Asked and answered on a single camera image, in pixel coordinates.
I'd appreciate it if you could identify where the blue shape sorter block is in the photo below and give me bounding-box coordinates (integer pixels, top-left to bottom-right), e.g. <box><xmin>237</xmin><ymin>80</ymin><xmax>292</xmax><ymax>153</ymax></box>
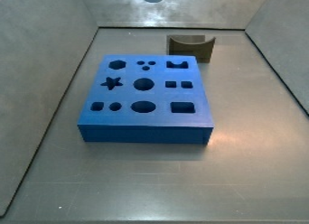
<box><xmin>78</xmin><ymin>54</ymin><xmax>214</xmax><ymax>145</ymax></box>

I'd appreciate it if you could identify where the dark curved holder block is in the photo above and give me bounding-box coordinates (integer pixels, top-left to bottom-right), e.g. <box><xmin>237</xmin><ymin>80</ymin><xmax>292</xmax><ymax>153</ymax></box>
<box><xmin>167</xmin><ymin>34</ymin><xmax>217</xmax><ymax>63</ymax></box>

